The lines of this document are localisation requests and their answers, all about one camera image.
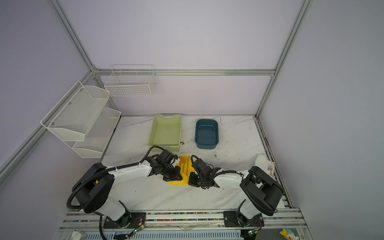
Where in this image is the left black corrugated cable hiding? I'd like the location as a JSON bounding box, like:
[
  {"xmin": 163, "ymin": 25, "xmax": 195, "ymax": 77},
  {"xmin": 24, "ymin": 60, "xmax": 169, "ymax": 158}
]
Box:
[{"xmin": 65, "ymin": 145, "xmax": 166, "ymax": 240}]

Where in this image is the white two-tier mesh shelf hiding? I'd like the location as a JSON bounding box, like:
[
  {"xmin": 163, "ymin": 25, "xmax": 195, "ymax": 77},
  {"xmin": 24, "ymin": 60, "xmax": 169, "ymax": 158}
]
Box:
[{"xmin": 41, "ymin": 81, "xmax": 121, "ymax": 159}]

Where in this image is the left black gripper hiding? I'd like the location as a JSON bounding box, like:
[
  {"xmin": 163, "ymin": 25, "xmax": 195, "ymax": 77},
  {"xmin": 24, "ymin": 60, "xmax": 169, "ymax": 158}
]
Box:
[{"xmin": 160, "ymin": 163, "xmax": 183, "ymax": 182}]

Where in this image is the aluminium cage frame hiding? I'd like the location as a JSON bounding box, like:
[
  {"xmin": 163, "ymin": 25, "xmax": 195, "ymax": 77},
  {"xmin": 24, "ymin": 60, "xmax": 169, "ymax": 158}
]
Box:
[{"xmin": 1, "ymin": 1, "xmax": 313, "ymax": 189}]

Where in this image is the colourful small carton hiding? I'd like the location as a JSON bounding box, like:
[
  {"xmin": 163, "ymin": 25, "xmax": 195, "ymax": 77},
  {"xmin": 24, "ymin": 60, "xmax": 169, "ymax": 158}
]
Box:
[{"xmin": 255, "ymin": 155, "xmax": 276, "ymax": 178}]

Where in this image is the white wire wall basket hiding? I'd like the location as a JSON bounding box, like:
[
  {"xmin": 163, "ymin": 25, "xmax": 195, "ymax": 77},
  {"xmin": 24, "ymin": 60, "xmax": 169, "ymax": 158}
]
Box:
[{"xmin": 104, "ymin": 65, "xmax": 157, "ymax": 97}]

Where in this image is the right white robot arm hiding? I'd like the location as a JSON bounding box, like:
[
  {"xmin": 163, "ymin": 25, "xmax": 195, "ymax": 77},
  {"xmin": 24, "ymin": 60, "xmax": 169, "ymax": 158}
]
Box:
[{"xmin": 188, "ymin": 155, "xmax": 284, "ymax": 228}]

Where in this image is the teal plastic tray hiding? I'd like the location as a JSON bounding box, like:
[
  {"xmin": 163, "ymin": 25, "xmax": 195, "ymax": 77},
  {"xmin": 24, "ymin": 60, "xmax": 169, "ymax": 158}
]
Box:
[{"xmin": 195, "ymin": 119, "xmax": 219, "ymax": 150}]

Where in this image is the light green plastic basket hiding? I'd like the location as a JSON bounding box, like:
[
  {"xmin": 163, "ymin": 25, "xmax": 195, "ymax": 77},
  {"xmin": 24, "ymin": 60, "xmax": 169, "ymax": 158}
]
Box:
[{"xmin": 148, "ymin": 115, "xmax": 182, "ymax": 152}]

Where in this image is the yellow paper napkin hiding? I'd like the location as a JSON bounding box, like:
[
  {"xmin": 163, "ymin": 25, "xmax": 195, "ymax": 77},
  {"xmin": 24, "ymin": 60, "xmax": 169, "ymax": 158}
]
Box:
[{"xmin": 169, "ymin": 155, "xmax": 196, "ymax": 186}]

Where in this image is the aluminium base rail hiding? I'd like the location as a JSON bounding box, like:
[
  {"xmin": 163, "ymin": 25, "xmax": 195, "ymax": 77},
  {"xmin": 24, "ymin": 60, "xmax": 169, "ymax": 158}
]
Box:
[{"xmin": 55, "ymin": 208, "xmax": 313, "ymax": 240}]

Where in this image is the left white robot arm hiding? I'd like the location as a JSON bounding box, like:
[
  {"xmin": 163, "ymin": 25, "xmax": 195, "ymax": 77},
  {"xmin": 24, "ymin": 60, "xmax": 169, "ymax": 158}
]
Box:
[{"xmin": 66, "ymin": 146, "xmax": 183, "ymax": 222}]

